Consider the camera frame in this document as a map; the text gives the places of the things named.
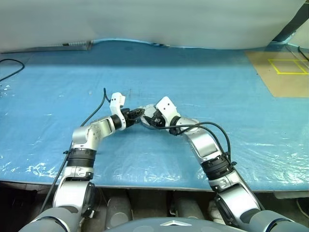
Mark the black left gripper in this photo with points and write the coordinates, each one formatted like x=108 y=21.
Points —
x=125 y=116

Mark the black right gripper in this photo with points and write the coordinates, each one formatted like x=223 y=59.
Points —
x=158 y=120

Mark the grey finned motor lid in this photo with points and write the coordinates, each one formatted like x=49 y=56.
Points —
x=149 y=110

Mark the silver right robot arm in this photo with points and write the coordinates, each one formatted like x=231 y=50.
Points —
x=205 y=142

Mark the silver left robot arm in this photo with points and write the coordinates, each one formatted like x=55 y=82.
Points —
x=101 y=128

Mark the blue table cover sheet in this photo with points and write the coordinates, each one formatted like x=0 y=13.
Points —
x=193 y=72

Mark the grey rounded cylinder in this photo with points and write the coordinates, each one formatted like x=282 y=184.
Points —
x=119 y=209
x=188 y=207

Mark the white cloth backdrop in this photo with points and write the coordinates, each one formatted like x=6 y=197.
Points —
x=144 y=19

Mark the grey robot torso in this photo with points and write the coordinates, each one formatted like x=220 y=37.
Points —
x=169 y=224

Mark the brown cardboard sheet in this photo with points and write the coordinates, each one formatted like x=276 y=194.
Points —
x=265 y=79

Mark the yellow tape square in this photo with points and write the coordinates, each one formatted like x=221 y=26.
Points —
x=289 y=72

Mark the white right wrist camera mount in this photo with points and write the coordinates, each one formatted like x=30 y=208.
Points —
x=166 y=106

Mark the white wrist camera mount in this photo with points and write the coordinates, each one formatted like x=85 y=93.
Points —
x=166 y=106
x=115 y=101

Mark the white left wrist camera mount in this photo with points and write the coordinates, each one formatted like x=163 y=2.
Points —
x=115 y=101

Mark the dark slanted post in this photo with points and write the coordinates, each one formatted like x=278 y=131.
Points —
x=287 y=29

